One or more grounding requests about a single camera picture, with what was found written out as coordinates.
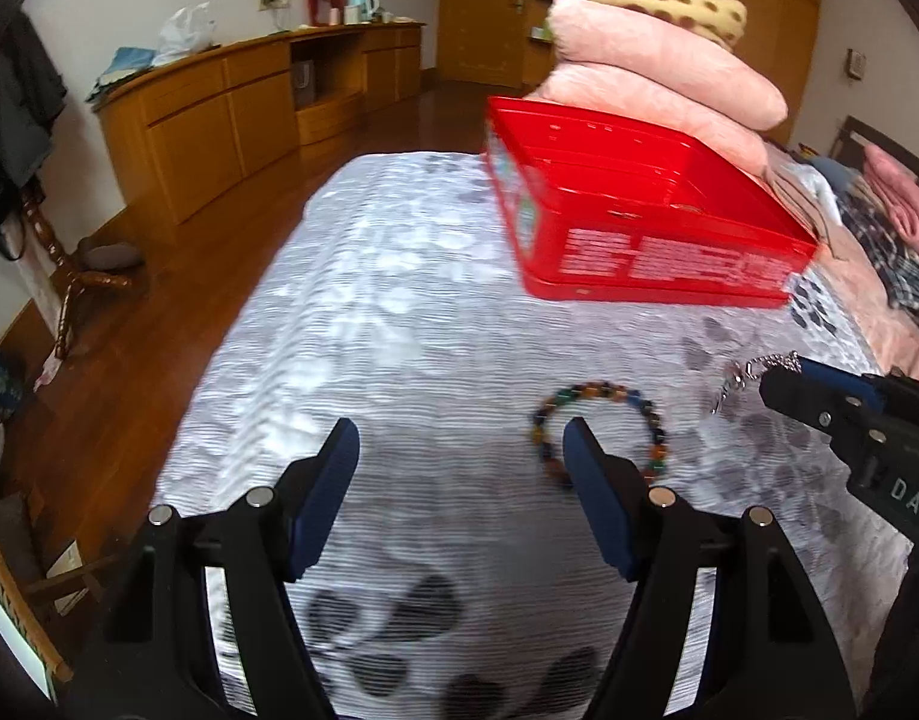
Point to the blue folded cloth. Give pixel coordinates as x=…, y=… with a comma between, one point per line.
x=126, y=63

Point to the pink bed sheet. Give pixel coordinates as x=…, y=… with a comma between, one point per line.
x=890, y=333

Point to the wall power socket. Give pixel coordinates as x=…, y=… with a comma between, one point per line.
x=274, y=4

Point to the grey paper bag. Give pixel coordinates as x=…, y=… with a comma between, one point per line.
x=303, y=83

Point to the wooden chair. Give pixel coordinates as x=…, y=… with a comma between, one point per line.
x=22, y=632

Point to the giraffe print blanket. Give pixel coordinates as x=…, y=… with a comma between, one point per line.
x=724, y=22

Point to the long wooden sideboard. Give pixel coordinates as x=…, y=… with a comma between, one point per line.
x=181, y=136

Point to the dark hanging jacket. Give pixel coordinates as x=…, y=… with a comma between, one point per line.
x=32, y=96

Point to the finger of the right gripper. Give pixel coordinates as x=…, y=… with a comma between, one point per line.
x=864, y=388

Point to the upper pink folded quilt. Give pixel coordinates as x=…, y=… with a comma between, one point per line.
x=586, y=32

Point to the white quilted bed cover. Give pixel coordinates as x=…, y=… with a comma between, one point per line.
x=459, y=581

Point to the wooden door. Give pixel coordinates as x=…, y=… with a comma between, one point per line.
x=481, y=41

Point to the white plastic bag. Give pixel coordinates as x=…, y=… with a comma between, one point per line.
x=189, y=31

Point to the plaid folded shirt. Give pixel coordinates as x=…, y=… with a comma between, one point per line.
x=892, y=260

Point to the lower pink folded quilt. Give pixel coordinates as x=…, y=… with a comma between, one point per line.
x=620, y=92

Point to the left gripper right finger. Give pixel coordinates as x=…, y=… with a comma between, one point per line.
x=612, y=493

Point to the blue electric kettle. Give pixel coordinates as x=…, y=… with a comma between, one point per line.
x=362, y=11

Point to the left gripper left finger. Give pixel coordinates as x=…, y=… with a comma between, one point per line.
x=311, y=492

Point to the pink folded towel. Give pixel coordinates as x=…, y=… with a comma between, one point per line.
x=896, y=189

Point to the red plastic box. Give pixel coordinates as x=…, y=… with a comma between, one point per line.
x=598, y=207

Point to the wooden coat stand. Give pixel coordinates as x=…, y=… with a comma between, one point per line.
x=74, y=279

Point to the dark wooden headboard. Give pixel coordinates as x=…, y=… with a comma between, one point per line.
x=855, y=135

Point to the pink folded quilt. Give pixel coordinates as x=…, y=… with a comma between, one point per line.
x=586, y=32
x=620, y=92

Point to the grey slippers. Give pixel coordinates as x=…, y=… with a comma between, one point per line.
x=109, y=258

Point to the wall switch panel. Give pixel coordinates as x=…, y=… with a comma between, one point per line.
x=855, y=65

